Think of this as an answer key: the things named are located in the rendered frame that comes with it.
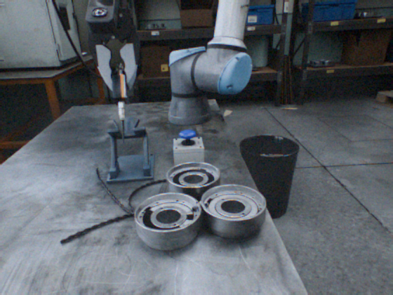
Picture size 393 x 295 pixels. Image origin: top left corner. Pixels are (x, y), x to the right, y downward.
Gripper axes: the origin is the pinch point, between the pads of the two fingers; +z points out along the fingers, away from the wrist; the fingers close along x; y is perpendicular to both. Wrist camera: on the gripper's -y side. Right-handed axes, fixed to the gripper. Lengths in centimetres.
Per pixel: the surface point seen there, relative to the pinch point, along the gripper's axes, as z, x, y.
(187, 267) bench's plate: 19.7, -10.4, -31.0
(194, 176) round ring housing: 17.4, -13.5, -9.4
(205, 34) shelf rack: 7, -62, 321
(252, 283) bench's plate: 19.7, -18.4, -34.7
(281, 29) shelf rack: 5, -152, 315
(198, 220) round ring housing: 16.1, -12.6, -25.5
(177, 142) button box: 15.2, -10.9, 4.6
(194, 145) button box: 15.2, -14.9, 2.0
